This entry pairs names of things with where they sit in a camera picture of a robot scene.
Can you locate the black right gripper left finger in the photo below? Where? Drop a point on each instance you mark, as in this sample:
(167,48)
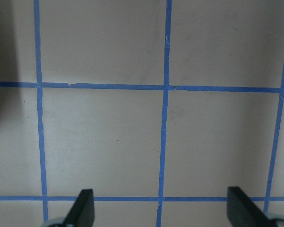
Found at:
(82,213)

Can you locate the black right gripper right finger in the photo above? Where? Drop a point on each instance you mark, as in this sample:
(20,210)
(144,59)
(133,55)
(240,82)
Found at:
(243,212)

